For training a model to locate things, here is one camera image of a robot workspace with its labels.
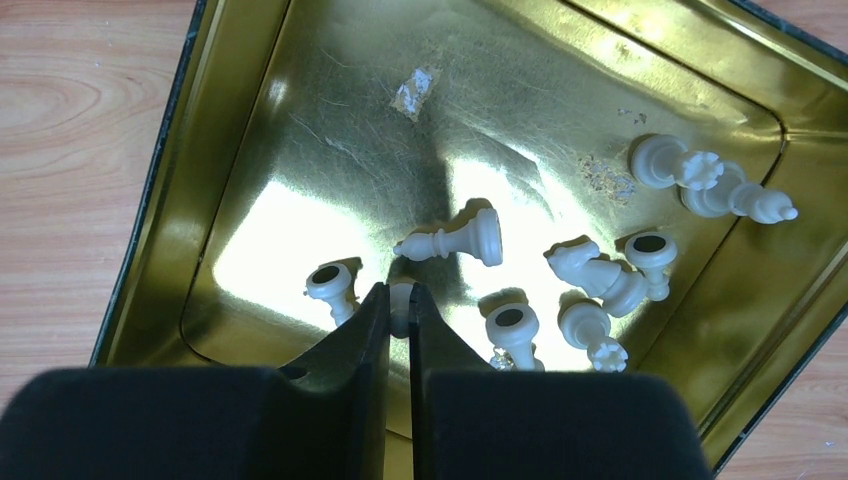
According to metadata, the yellow metal tin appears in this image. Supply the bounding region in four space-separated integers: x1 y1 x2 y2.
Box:
92 1 847 469

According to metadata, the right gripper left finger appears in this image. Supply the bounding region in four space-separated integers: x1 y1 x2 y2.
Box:
278 283 391 479

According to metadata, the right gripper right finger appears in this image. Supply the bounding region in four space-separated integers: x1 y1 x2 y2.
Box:
408 283 492 479

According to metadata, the white pawn chess piece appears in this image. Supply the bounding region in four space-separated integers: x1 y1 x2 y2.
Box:
390 283 414 339

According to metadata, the pile of white chess pieces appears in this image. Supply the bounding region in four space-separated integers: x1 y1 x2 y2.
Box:
281 134 777 371

